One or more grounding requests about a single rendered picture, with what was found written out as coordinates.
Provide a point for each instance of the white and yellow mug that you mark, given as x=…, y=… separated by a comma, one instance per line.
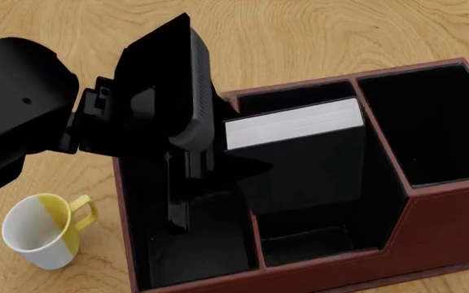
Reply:
x=35, y=219

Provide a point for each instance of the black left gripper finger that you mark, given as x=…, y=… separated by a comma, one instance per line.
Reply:
x=202, y=163
x=178, y=195

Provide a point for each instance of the reddish brown leather caddy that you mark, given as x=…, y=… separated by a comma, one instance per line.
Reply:
x=442, y=229

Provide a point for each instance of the black book with white pages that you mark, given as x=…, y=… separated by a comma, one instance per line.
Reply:
x=299, y=171

